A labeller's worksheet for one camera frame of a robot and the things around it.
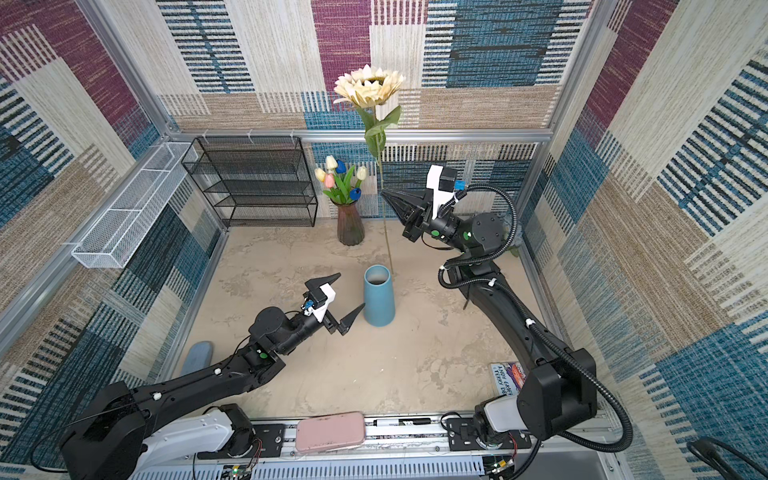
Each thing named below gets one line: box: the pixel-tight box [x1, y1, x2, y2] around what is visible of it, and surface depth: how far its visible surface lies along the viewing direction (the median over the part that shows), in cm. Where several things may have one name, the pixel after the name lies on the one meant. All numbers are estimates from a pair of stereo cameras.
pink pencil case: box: [295, 412, 366, 452], surface depth 76 cm
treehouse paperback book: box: [490, 361, 527, 396], surface depth 83 cm
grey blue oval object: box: [181, 341, 213, 375], surface depth 86 cm
